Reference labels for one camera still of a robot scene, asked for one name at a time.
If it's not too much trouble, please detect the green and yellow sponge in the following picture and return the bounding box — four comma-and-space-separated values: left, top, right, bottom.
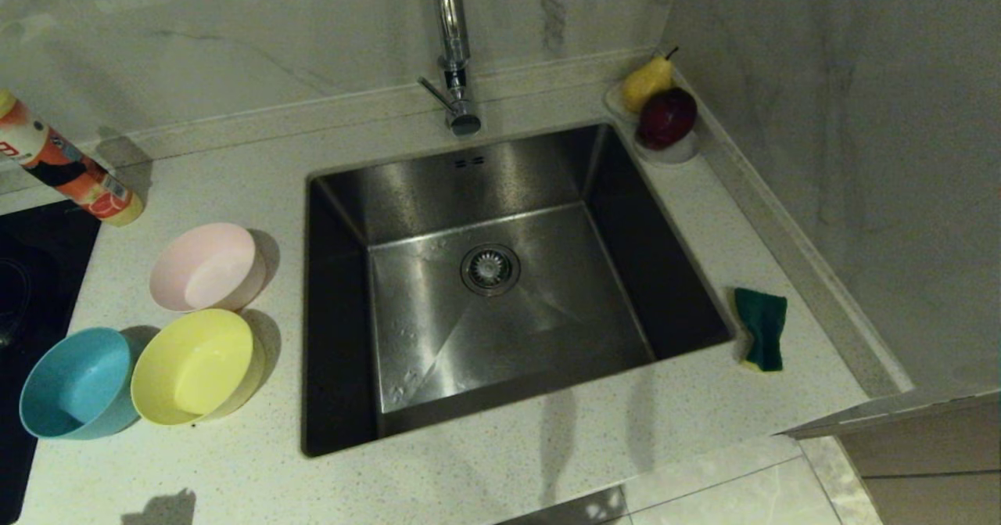
733, 287, 789, 373

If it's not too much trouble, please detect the dark red apple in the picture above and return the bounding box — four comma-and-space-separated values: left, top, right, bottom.
637, 87, 699, 151

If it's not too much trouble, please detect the small white fruit dish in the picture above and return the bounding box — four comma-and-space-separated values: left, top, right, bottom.
603, 79, 701, 167

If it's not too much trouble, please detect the yellow pear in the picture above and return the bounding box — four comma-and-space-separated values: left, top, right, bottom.
622, 46, 680, 113

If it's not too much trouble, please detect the yellow plastic bowl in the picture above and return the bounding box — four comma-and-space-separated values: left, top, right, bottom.
130, 308, 266, 426

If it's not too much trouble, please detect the orange white dish soap bottle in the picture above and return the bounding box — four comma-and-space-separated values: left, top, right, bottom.
0, 89, 146, 228

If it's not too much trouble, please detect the black induction cooktop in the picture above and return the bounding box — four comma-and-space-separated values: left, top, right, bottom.
0, 200, 103, 525

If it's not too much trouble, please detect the round metal drain strainer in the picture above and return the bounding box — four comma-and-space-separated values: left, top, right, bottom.
460, 243, 522, 297

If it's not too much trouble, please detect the blue plastic bowl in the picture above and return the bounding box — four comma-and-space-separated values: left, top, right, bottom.
19, 327, 143, 441

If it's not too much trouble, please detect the beige wooden cabinet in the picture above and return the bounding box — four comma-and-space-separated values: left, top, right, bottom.
837, 400, 1001, 525

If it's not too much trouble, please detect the pink plastic bowl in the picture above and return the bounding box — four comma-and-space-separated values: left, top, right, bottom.
149, 222, 267, 313

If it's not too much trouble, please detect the stainless steel sink basin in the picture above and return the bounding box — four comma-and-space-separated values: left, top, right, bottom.
301, 122, 736, 458

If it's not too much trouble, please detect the chrome faucet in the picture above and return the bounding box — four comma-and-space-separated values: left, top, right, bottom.
417, 0, 483, 136

